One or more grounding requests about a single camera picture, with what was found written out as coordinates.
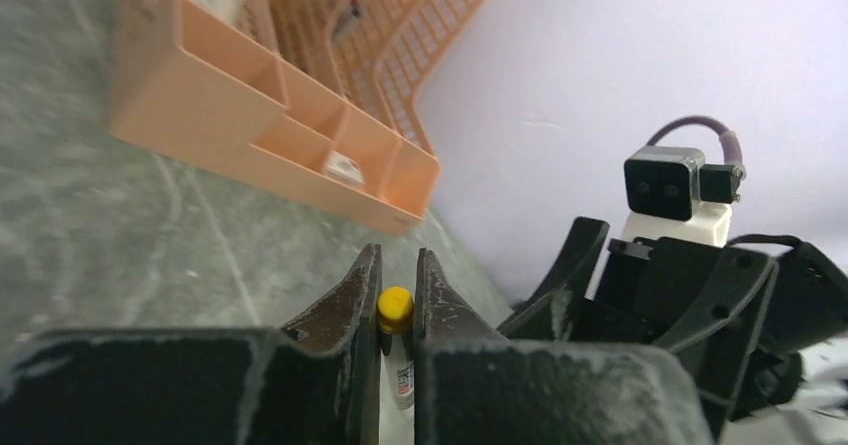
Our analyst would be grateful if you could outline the white pen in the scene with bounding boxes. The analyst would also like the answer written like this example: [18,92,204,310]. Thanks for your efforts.
[377,287,414,413]

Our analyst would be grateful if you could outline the pens in organizer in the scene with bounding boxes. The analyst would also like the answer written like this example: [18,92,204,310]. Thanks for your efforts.
[330,0,364,43]

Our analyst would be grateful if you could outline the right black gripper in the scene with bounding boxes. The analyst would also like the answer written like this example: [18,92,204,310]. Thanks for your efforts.
[497,217,847,435]

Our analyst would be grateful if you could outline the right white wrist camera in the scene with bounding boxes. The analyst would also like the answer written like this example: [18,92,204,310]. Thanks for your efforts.
[621,145,746,247]

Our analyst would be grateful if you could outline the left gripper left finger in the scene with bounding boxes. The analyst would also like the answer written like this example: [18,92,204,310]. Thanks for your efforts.
[245,243,382,444]

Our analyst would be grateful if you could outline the orange desk file organizer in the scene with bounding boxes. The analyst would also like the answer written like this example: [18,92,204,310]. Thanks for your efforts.
[108,0,486,235]

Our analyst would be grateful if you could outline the small white eraser box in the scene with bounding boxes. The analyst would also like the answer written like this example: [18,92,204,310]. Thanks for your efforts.
[324,151,365,189]

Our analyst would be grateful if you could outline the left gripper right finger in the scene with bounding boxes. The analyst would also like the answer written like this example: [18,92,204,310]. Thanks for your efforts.
[413,248,504,444]

